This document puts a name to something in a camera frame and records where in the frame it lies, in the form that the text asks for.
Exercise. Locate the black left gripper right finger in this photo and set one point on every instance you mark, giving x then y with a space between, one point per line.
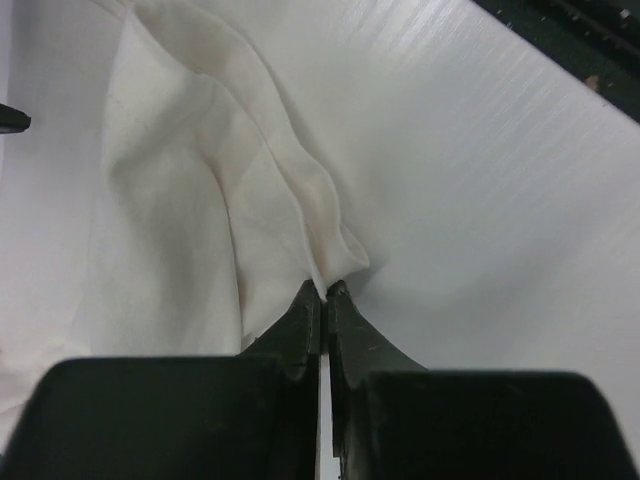
392 418

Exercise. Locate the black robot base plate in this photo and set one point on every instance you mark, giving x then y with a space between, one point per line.
597 42

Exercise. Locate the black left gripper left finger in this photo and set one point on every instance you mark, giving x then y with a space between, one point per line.
249 416

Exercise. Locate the white and green t-shirt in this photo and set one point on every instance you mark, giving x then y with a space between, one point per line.
161 203

